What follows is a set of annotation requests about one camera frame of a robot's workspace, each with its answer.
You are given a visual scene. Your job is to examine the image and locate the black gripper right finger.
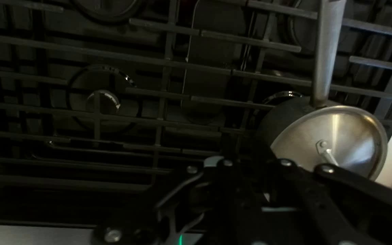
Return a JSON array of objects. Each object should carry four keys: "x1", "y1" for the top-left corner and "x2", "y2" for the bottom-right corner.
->
[{"x1": 248, "y1": 135, "x2": 392, "y2": 245}]

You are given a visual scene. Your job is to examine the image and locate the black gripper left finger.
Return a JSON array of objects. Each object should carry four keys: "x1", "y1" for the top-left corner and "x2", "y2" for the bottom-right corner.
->
[{"x1": 92, "y1": 135, "x2": 250, "y2": 245}]

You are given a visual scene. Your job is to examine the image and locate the stainless steel pot lid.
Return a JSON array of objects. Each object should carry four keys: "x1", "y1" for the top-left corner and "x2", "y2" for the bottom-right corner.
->
[{"x1": 269, "y1": 105, "x2": 389, "y2": 182}]

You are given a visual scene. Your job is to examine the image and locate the oval black burner cap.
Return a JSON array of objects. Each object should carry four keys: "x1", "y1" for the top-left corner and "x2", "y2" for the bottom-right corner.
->
[{"x1": 181, "y1": 0, "x2": 256, "y2": 118}]

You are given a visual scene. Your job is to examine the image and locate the black cast iron grate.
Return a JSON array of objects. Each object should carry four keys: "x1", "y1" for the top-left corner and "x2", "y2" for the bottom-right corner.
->
[
  {"x1": 0, "y1": 0, "x2": 179, "y2": 195},
  {"x1": 249, "y1": 0, "x2": 392, "y2": 138},
  {"x1": 126, "y1": 0, "x2": 303, "y2": 152}
]

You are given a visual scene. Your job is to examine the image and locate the round black burner cap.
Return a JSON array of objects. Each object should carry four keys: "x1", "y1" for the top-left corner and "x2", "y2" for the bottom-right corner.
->
[
  {"x1": 65, "y1": 63, "x2": 143, "y2": 135},
  {"x1": 286, "y1": 0, "x2": 324, "y2": 55},
  {"x1": 71, "y1": 0, "x2": 145, "y2": 25}
]

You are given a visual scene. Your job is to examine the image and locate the stainless steel saucepan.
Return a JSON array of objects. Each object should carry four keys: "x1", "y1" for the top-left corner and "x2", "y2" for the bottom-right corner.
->
[{"x1": 258, "y1": 0, "x2": 348, "y2": 148}]

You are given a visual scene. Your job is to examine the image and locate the burner with shiny ring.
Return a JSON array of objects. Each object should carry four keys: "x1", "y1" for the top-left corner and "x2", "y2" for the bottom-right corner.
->
[{"x1": 265, "y1": 89, "x2": 305, "y2": 107}]

